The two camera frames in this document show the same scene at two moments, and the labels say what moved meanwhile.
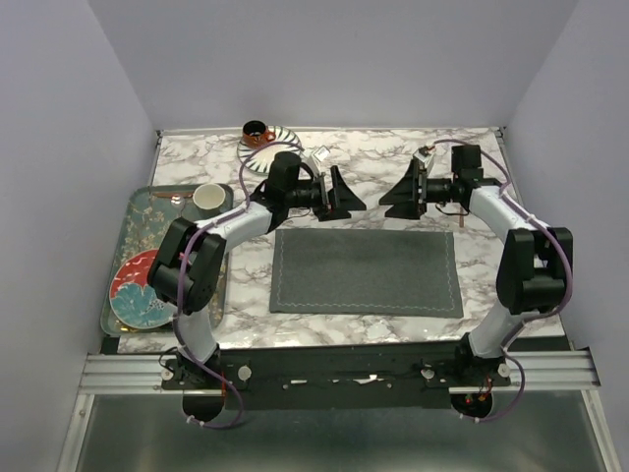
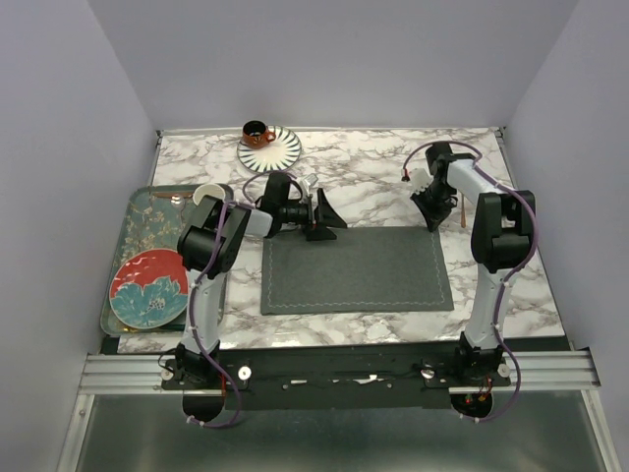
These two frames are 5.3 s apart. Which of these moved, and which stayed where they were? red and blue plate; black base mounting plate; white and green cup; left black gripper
Moved: left black gripper
Stayed: red and blue plate; white and green cup; black base mounting plate
